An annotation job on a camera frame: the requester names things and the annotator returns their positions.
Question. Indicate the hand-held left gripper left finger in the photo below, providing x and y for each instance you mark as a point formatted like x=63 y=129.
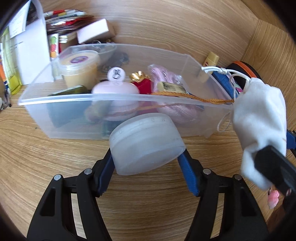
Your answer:
x=104 y=171

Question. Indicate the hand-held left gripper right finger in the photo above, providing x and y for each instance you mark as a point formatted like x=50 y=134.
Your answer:
x=187 y=171

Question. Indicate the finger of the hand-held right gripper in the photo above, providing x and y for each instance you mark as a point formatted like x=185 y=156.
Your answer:
x=291 y=143
x=275 y=164

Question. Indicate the clear plastic storage bin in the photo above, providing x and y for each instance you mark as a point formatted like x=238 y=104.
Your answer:
x=69 y=115

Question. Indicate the pink macaron case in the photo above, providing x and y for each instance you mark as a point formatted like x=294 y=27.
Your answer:
x=115 y=88

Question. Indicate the dark green bottle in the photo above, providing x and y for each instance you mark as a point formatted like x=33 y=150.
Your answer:
x=74 y=90

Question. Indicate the roll of beige tape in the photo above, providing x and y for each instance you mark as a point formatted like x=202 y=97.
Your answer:
x=78 y=71

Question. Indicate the pink charm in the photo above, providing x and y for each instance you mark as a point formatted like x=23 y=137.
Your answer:
x=272 y=199

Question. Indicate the black orange zip case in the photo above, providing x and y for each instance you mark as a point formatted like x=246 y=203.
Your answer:
x=252 y=71

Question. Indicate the blue patchwork wallet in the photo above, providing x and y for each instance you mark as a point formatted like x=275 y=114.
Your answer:
x=223 y=81

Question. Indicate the yellow lip balm tube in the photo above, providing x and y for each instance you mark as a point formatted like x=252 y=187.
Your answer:
x=211 y=59

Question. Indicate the clear bowl of trinkets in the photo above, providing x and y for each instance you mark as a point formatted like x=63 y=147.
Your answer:
x=106 y=47

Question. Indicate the yellow green spray bottle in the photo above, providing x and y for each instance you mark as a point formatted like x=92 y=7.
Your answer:
x=13 y=83

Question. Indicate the fruit print box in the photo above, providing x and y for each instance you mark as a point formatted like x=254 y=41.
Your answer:
x=54 y=46

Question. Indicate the orange box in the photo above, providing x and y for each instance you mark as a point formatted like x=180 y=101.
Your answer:
x=2 y=74

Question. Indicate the small white box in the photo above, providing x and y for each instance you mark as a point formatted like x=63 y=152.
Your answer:
x=94 y=29

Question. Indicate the white paper stand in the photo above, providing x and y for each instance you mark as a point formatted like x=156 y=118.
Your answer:
x=34 y=46

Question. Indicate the stack of books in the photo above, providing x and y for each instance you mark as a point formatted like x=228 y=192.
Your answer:
x=67 y=20

